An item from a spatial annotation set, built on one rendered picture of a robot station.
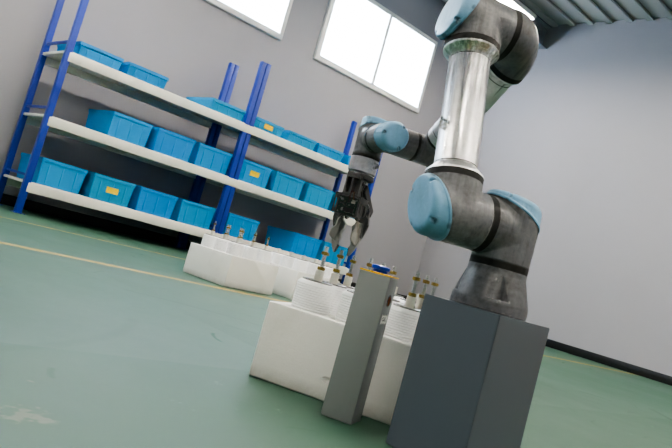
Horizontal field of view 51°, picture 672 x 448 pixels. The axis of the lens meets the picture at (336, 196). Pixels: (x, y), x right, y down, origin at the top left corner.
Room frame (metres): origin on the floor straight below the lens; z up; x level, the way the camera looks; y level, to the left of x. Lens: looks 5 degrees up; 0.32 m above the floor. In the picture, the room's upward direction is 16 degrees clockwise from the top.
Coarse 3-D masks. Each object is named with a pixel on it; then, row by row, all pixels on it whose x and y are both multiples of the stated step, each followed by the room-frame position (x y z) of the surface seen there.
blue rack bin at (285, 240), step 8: (272, 232) 7.58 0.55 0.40; (280, 232) 7.48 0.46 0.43; (288, 232) 7.37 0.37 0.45; (272, 240) 7.56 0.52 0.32; (280, 240) 7.45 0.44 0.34; (288, 240) 7.35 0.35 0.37; (296, 240) 7.32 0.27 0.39; (304, 240) 7.38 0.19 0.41; (312, 240) 7.45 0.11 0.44; (320, 240) 7.51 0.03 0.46; (280, 248) 7.43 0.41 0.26; (288, 248) 7.33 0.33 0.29; (296, 248) 7.33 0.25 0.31; (304, 248) 7.41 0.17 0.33; (312, 248) 7.47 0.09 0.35; (312, 256) 7.50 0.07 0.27
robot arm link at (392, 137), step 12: (372, 132) 1.74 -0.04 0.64; (384, 132) 1.69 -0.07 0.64; (396, 132) 1.69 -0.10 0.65; (408, 132) 1.73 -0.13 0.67; (372, 144) 1.75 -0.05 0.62; (384, 144) 1.69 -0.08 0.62; (396, 144) 1.70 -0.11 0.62; (408, 144) 1.73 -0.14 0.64; (396, 156) 1.77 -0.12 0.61; (408, 156) 1.75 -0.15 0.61
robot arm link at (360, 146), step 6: (366, 120) 1.81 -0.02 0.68; (372, 120) 1.81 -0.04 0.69; (378, 120) 1.80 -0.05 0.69; (384, 120) 1.81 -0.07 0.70; (360, 126) 1.83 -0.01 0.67; (366, 126) 1.81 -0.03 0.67; (360, 132) 1.82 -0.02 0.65; (360, 138) 1.81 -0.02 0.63; (360, 144) 1.81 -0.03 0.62; (354, 150) 1.83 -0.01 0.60; (360, 150) 1.81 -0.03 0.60; (366, 150) 1.80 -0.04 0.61; (366, 156) 1.80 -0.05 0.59; (372, 156) 1.81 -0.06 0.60; (378, 156) 1.82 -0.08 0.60
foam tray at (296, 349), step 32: (288, 320) 1.68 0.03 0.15; (320, 320) 1.65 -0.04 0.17; (256, 352) 1.70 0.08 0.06; (288, 352) 1.67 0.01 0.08; (320, 352) 1.64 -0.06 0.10; (384, 352) 1.59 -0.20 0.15; (288, 384) 1.66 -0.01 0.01; (320, 384) 1.64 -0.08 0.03; (384, 384) 1.59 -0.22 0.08; (384, 416) 1.58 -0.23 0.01
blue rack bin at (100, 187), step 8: (88, 176) 5.88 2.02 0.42; (96, 176) 5.81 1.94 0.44; (104, 176) 5.85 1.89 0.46; (88, 184) 5.86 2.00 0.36; (96, 184) 5.83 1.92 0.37; (104, 184) 5.87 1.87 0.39; (112, 184) 5.92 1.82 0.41; (120, 184) 5.96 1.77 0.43; (128, 184) 6.00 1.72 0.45; (80, 192) 5.94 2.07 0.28; (88, 192) 5.83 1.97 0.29; (96, 192) 5.85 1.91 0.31; (104, 192) 5.89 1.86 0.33; (112, 192) 5.93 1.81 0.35; (120, 192) 5.98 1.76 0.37; (128, 192) 6.03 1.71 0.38; (104, 200) 5.91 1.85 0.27; (112, 200) 5.95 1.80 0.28; (120, 200) 6.00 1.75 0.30; (128, 200) 6.05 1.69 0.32
